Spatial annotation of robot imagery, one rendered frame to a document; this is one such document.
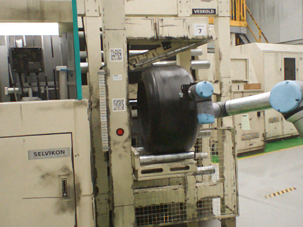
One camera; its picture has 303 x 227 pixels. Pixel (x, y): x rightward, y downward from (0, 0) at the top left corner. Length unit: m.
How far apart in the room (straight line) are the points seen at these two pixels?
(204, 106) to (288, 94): 0.40
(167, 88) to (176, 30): 0.61
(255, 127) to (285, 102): 5.53
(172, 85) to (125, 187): 0.67
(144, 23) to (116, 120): 0.71
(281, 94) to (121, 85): 0.98
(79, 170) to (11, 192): 0.25
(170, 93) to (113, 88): 0.35
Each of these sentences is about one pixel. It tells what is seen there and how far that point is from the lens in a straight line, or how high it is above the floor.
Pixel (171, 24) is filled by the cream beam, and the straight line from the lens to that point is 2.35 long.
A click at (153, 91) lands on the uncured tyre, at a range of 1.86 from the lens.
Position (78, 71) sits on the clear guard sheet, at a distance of 1.31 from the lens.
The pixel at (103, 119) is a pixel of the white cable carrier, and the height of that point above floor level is 1.14.
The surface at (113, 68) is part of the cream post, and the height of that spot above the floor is 1.43.
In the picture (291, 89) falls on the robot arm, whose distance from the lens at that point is 1.30.
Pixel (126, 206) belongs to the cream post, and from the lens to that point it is 2.08.
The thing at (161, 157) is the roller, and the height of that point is 0.90.
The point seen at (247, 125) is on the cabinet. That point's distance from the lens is 6.63.
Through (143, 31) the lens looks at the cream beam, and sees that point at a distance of 2.30.
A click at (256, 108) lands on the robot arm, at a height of 1.19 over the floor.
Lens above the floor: 1.29
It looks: 3 degrees down
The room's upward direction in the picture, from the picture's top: 3 degrees counter-clockwise
